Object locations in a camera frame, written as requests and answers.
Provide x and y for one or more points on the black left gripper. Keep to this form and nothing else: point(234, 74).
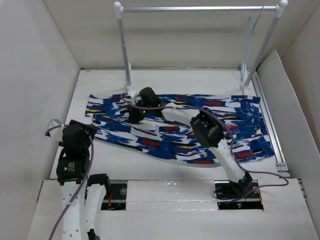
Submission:
point(90, 129)

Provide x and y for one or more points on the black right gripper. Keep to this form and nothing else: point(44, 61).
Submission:
point(134, 117)

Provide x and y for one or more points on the blue patterned trousers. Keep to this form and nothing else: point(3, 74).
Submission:
point(176, 142)

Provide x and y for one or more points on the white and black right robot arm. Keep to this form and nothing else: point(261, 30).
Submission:
point(208, 130)

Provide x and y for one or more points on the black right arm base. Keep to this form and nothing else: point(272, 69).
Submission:
point(227, 199)

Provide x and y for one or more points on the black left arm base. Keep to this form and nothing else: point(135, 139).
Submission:
point(116, 197)

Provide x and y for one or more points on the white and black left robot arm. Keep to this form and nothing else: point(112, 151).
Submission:
point(82, 193)

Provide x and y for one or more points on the white clothes rack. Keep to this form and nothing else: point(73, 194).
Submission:
point(194, 34)

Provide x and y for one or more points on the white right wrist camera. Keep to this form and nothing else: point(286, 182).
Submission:
point(131, 95)

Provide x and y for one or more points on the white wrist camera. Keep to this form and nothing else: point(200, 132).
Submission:
point(131, 95)
point(55, 130)

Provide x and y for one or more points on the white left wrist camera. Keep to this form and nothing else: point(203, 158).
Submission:
point(55, 130)

